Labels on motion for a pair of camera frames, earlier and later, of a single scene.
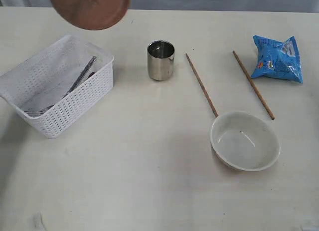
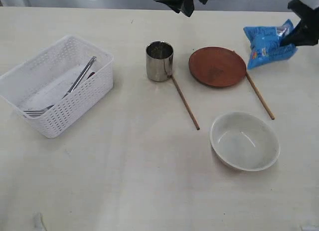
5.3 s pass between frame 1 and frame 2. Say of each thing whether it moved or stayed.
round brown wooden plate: moved
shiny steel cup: stayed
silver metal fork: stayed
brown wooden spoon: stayed
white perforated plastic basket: stayed
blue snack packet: moved
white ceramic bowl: stayed
